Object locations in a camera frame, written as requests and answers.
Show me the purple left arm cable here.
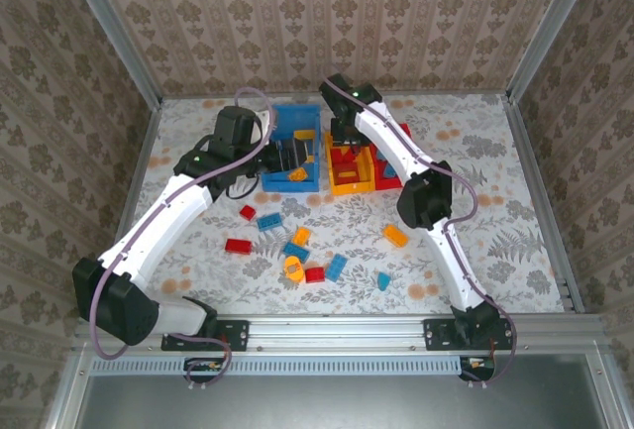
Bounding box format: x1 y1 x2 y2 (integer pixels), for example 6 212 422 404
83 86 278 391

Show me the blue lego brick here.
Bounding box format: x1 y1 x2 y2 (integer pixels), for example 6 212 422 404
281 243 311 263
256 213 285 232
324 253 349 282

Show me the floral patterned table cover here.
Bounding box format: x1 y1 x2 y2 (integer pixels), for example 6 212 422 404
118 94 566 316

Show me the connector board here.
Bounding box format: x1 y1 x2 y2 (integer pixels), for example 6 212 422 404
183 357 224 383
459 355 496 381

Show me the left connector board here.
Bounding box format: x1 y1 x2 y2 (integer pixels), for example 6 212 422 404
183 357 224 383

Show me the orange rounded hollow lego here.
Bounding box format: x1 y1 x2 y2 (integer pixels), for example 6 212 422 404
282 256 304 285

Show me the grey slotted cable duct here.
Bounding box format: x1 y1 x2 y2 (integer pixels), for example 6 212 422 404
88 354 465 376

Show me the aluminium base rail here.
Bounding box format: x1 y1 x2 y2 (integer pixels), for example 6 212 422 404
73 313 608 354

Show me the aluminium frame post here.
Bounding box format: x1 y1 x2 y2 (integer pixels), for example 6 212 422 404
57 0 163 109
507 0 603 103

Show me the yellow plastic bin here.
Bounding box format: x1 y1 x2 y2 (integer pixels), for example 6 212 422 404
323 130 374 197

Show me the red plastic bin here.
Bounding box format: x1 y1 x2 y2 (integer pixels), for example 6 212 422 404
370 122 415 191

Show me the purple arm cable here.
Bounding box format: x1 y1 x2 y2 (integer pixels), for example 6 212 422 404
83 86 278 391
319 69 519 390

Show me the black left mounting bracket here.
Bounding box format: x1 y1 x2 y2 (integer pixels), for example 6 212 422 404
161 318 250 353

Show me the blue plastic bin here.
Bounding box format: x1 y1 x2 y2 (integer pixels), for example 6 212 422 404
261 103 322 194

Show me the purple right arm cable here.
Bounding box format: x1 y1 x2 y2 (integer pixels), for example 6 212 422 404
319 69 519 390

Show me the right connector board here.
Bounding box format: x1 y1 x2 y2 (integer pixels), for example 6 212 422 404
459 355 496 381

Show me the black mounting bracket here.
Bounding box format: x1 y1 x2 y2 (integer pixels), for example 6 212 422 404
161 318 250 353
423 318 516 351

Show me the black right mounting bracket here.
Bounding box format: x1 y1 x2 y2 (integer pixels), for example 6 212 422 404
423 318 516 351

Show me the aluminium side rail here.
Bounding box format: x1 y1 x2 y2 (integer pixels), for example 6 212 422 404
502 95 586 312
116 100 162 252

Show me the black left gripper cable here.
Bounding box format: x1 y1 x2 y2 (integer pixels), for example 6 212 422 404
225 173 262 201

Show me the grey metal sheet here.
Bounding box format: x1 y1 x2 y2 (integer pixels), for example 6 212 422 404
47 352 634 429

